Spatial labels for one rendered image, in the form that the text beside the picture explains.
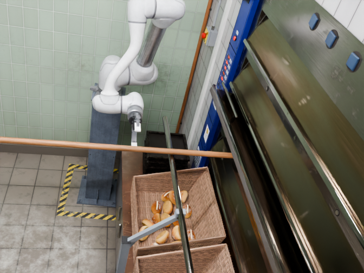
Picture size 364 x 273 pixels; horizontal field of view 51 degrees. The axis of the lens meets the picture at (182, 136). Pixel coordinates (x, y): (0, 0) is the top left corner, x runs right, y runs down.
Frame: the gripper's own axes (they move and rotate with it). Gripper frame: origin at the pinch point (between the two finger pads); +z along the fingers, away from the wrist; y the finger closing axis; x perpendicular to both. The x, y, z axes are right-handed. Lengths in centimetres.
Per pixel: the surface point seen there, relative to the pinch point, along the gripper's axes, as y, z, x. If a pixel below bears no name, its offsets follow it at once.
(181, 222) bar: 2, 51, -19
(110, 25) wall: -11, -115, 18
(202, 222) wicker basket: 51, 12, -48
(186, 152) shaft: -0.7, 7.3, -26.4
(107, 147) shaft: -0.4, 7.7, 14.5
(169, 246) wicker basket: 43, 34, -23
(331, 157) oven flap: -57, 69, -55
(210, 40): -26, -81, -49
